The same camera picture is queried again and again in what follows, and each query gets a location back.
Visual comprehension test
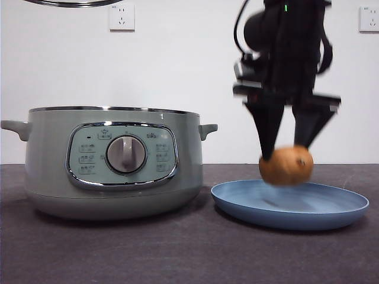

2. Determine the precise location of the brown potato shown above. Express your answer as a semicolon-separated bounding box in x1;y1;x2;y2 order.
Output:
258;144;314;187

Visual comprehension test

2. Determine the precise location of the glass lid with green knob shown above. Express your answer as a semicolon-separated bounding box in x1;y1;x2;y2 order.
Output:
22;0;125;8

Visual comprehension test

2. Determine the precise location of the blue round plate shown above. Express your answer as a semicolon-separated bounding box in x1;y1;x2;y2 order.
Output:
210;178;370;231

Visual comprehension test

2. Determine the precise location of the pale green electric steamer pot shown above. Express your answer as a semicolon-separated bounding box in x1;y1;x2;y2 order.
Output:
0;105;219;221

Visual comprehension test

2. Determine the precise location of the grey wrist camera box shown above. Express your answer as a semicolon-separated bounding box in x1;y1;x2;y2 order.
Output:
233;60;264;89

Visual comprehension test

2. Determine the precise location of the black cable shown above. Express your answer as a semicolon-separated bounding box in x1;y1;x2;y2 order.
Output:
233;0;252;56

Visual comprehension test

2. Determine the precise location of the white wall socket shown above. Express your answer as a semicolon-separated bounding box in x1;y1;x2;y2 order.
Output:
358;6;379;34
109;4;136;33

